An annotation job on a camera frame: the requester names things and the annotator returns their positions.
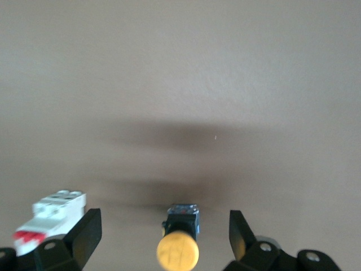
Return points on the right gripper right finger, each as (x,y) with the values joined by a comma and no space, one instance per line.
(239,237)

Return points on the white circuit breaker red switch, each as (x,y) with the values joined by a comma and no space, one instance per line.
(56,214)

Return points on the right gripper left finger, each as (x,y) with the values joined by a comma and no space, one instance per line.
(81,240)

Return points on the yellow push button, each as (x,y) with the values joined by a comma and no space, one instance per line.
(177,249)

